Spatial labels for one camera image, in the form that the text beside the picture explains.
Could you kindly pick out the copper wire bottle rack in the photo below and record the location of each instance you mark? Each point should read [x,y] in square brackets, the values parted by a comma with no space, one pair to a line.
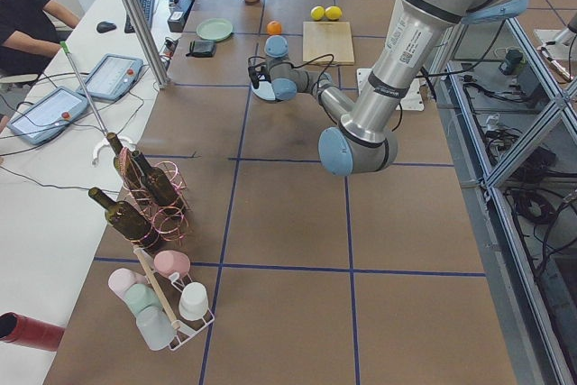
[173,228]

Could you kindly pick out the lower yellow lemon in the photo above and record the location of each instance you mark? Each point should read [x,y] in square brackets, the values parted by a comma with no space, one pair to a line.
[317,13]

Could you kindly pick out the light blue plate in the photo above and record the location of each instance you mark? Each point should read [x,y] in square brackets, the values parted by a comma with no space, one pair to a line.
[264,91]

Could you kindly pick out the red cylinder bottle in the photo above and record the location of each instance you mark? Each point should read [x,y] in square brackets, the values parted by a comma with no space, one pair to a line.
[29,332]

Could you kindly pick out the light green plate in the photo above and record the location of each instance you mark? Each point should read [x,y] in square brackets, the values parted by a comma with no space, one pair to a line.
[215,29]

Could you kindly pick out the teach pendant tablet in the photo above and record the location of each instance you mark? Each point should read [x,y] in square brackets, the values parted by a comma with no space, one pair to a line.
[113,76]
[47,118]

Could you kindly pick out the black computer mouse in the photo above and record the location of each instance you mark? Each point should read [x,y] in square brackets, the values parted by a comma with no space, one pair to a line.
[105,26]

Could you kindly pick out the yellow lemon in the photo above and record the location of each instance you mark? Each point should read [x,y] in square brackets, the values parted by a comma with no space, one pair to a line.
[333,13]
[317,13]

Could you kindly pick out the white wire cup rack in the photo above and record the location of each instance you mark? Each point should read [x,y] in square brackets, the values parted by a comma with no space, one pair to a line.
[171,308]

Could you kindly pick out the white cup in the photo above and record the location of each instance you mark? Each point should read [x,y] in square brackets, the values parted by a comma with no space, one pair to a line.
[193,303]

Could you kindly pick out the grey cup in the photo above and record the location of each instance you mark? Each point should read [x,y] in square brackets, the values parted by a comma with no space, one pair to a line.
[155,328]

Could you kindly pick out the pale pink cup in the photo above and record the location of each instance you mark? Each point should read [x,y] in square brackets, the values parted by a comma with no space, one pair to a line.
[120,280]

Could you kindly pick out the dark glass wine bottle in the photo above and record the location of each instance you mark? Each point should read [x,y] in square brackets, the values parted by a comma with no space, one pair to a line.
[126,169]

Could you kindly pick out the wooden cutting board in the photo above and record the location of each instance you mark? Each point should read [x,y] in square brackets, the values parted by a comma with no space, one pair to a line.
[322,38]

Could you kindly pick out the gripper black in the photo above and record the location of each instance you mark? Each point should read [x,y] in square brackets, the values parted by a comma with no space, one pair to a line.
[271,71]

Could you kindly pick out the aluminium frame post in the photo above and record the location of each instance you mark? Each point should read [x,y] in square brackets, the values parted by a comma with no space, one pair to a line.
[144,36]

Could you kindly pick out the green cup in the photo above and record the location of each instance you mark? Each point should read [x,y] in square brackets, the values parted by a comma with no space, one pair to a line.
[140,296]

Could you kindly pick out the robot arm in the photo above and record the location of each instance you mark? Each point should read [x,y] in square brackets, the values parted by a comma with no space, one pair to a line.
[361,141]

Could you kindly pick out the near teach pendant tablet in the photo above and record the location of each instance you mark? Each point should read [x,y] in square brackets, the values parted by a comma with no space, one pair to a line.
[47,118]

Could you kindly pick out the seated person black shirt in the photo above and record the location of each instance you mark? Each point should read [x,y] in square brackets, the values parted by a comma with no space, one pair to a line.
[29,39]

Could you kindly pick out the far teach pendant tablet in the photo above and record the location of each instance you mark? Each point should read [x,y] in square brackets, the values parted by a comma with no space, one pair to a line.
[113,76]

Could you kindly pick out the orange fruit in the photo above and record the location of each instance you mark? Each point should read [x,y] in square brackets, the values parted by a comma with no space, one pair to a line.
[274,28]

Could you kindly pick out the folded grey cloth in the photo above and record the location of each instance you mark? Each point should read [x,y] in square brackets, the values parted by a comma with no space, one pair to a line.
[201,49]

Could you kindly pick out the upper yellow lemon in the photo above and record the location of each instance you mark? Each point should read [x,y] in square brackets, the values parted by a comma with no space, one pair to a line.
[333,13]

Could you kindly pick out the metal rod green tip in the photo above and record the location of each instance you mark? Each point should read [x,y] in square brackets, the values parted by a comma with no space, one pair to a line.
[83,87]

